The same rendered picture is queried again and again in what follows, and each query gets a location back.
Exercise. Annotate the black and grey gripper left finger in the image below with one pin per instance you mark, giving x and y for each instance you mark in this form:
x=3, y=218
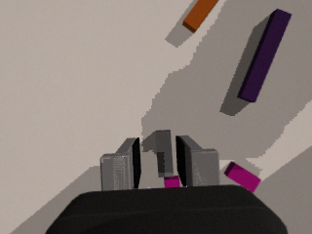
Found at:
x=121, y=170

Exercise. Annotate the dark magenta block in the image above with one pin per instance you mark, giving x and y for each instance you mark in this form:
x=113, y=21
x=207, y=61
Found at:
x=242, y=176
x=172, y=181

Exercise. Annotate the grey rectangular bar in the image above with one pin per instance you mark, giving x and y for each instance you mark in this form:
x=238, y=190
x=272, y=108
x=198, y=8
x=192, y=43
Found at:
x=164, y=153

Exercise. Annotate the orange rod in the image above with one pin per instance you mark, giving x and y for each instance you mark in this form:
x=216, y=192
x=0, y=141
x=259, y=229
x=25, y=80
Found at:
x=198, y=13

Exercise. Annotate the dark purple rod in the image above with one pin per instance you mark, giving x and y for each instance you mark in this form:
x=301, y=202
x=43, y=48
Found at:
x=264, y=54

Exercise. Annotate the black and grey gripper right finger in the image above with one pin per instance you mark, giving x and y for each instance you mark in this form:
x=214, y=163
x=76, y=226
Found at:
x=196, y=166

